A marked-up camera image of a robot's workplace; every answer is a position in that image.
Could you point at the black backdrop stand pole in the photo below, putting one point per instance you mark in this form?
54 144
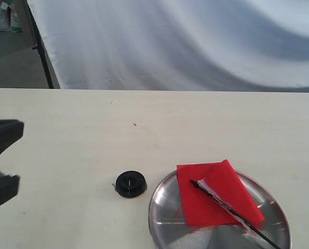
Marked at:
41 51

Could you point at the white backdrop cloth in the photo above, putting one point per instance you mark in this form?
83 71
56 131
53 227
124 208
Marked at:
177 45

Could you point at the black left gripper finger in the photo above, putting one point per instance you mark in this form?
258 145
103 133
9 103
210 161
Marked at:
11 130

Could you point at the green white sack bag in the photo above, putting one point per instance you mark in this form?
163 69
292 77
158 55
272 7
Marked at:
15 26

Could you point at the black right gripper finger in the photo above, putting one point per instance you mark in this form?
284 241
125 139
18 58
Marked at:
9 187

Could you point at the red flag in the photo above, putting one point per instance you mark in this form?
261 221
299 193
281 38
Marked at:
212 194

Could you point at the black round flag base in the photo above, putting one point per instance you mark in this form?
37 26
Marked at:
130 184

